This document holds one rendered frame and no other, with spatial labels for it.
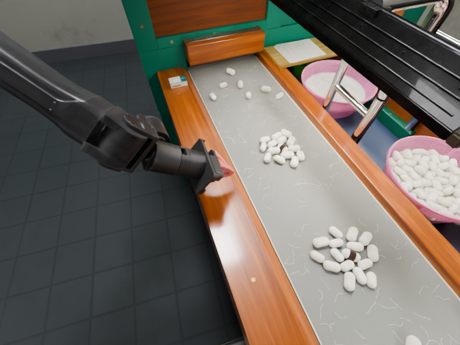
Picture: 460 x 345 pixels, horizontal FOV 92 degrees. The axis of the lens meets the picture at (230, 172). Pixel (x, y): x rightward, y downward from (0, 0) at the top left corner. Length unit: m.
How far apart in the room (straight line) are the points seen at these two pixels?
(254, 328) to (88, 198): 1.37
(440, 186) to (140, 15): 0.99
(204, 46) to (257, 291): 0.77
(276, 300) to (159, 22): 0.87
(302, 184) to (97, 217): 1.25
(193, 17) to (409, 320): 1.00
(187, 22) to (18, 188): 1.52
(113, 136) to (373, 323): 0.56
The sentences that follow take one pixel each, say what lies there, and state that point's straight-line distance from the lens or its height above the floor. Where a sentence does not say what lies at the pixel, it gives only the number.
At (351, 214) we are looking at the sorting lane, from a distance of 0.63.
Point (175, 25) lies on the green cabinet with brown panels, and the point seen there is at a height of 0.90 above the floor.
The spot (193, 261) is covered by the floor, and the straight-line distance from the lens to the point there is 1.29.
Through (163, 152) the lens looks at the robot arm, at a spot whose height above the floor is 0.96.
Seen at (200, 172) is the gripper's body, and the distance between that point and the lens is 0.43.
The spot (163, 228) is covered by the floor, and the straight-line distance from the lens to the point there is 1.38.
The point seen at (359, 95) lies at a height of 0.73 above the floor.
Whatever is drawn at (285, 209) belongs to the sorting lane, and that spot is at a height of 0.74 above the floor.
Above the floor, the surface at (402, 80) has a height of 1.07.
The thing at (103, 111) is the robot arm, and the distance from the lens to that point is 0.36.
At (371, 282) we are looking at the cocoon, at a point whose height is 0.76.
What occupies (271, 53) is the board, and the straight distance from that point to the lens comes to 1.03.
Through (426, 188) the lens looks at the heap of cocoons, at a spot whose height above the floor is 0.73.
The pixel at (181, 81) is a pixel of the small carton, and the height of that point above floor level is 0.78.
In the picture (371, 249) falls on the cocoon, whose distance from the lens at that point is 0.59.
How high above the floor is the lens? 1.25
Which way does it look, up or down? 56 degrees down
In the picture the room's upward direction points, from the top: straight up
